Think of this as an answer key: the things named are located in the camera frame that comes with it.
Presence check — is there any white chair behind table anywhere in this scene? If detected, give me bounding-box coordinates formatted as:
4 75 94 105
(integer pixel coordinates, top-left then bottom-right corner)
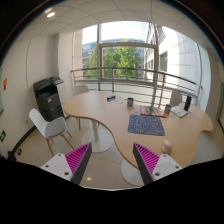
73 85 89 96

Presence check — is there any patterned cup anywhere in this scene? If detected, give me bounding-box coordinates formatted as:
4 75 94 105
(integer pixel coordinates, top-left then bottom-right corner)
164 104 171 114

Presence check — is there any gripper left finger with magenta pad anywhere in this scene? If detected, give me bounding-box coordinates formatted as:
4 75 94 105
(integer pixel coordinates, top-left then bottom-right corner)
42 143 92 185

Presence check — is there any white computer mouse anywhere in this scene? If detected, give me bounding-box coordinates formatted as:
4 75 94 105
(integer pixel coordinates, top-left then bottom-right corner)
162 140 172 154

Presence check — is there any metal window railing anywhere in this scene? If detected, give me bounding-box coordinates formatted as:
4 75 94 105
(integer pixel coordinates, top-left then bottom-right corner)
71 67 201 107

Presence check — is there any white chair with wooden legs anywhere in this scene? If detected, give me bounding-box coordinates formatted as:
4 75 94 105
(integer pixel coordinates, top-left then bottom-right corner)
29 109 73 154

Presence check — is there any red book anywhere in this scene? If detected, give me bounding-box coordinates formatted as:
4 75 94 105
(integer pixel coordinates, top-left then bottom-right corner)
140 106 165 117

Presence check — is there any black upright device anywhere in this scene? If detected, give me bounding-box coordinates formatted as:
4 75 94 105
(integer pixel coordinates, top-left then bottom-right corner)
184 96 192 111

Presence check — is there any white open book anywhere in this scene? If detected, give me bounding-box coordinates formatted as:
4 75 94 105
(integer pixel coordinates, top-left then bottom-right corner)
171 106 188 118

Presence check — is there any dark mug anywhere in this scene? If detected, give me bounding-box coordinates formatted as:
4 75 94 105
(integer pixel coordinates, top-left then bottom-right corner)
127 97 134 107

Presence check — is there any black office printer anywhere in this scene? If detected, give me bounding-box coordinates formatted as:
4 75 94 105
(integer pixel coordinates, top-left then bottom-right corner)
33 77 64 121

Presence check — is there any wooden curved table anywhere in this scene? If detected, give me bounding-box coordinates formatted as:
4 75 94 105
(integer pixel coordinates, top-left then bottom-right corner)
62 90 214 188

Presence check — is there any round ceiling light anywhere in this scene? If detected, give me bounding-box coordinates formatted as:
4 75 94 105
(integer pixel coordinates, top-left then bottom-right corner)
46 12 55 18

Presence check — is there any dark patterned mouse pad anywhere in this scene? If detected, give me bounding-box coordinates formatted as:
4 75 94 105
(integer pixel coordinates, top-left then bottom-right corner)
128 114 165 136

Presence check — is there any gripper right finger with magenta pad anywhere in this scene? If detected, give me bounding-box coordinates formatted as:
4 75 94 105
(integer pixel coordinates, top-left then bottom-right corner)
133 143 182 185

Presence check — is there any white chair at right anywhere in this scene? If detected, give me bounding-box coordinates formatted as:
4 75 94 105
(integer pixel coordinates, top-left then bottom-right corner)
170 90 182 107

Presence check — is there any small black box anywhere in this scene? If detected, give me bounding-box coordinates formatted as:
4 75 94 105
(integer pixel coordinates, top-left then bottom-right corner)
107 95 116 102

